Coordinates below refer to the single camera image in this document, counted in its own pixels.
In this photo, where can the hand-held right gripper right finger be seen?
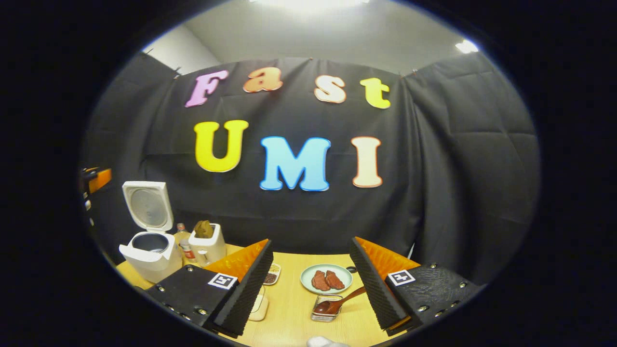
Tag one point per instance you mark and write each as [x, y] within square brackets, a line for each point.
[373, 289]

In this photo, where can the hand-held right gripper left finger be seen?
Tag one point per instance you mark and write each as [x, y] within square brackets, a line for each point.
[246, 294]

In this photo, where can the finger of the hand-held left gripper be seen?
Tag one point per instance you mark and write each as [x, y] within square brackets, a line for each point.
[100, 179]

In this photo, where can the wooden spoon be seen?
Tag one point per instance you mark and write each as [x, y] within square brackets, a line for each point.
[347, 297]

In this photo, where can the metal chopstick holder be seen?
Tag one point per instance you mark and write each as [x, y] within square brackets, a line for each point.
[318, 317]

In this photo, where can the white rice cooker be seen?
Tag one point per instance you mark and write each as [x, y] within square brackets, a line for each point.
[154, 266]

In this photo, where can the white divided bean dish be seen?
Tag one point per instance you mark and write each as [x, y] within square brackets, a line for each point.
[272, 278]

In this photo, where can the red meat slice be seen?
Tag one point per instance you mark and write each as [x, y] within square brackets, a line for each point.
[320, 281]
[335, 280]

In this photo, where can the white toaster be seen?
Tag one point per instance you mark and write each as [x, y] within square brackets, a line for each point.
[209, 251]

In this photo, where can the pale green plate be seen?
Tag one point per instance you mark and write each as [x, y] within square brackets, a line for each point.
[307, 282]

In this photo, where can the small bottle with red label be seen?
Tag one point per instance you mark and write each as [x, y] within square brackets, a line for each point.
[185, 250]

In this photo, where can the brown bread slice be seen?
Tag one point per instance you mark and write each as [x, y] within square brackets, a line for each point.
[208, 228]
[198, 230]

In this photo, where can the black backdrop cloth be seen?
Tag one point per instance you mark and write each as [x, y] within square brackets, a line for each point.
[458, 168]

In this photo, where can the small ceiling light panel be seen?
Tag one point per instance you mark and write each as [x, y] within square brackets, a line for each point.
[466, 46]

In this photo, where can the large ceiling light panel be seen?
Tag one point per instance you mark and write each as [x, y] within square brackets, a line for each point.
[308, 5]

